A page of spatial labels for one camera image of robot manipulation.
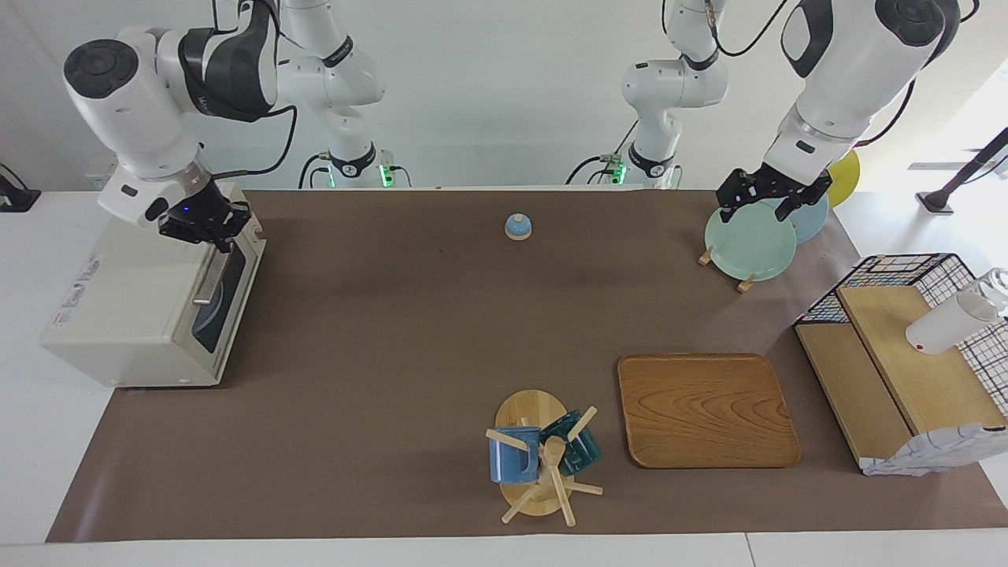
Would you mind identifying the pale blue smooth plate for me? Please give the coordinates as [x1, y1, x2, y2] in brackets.
[776, 189, 830, 245]

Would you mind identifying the black clamp block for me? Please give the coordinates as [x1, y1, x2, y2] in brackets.
[0, 163, 42, 213]

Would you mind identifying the black stand base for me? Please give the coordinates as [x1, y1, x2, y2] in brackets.
[916, 126, 1008, 215]

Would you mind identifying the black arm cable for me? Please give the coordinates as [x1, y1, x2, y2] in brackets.
[211, 0, 299, 179]
[661, 0, 982, 150]

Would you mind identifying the blue mug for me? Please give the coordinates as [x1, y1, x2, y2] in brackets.
[489, 427, 544, 484]

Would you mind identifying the brown table mat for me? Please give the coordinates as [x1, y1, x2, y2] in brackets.
[46, 189, 1008, 544]

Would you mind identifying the beige toaster oven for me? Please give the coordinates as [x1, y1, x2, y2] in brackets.
[41, 183, 267, 388]

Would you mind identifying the white bottle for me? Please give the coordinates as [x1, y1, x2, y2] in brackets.
[906, 268, 1008, 355]

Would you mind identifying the pale green plate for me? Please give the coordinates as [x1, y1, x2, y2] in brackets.
[705, 201, 798, 282]

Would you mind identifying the dark green mug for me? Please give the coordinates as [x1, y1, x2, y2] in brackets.
[539, 410, 602, 476]

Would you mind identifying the white patterned cloth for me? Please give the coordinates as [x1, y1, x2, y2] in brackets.
[861, 423, 1008, 477]

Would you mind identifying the black base cable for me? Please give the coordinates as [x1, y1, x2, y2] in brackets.
[567, 118, 640, 187]
[297, 152, 333, 191]

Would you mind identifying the wooden step shelf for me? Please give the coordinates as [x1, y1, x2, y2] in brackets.
[795, 285, 1008, 473]

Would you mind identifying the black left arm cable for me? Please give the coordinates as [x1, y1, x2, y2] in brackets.
[661, 0, 982, 150]

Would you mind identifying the yellow plate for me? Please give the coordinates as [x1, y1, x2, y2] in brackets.
[825, 148, 861, 209]

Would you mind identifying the black wire basket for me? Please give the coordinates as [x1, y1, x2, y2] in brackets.
[794, 254, 1008, 418]

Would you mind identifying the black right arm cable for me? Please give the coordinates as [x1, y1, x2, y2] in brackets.
[211, 0, 299, 179]

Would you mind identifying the rectangular wooden tray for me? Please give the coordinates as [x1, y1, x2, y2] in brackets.
[617, 354, 802, 470]

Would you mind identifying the wooden mug tree stand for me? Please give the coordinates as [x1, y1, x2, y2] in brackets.
[485, 389, 605, 527]

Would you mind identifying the pale blue ribbed plate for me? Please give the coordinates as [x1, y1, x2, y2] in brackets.
[194, 272, 230, 352]

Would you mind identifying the wooden plate rack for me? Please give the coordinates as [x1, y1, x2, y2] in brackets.
[698, 244, 759, 295]

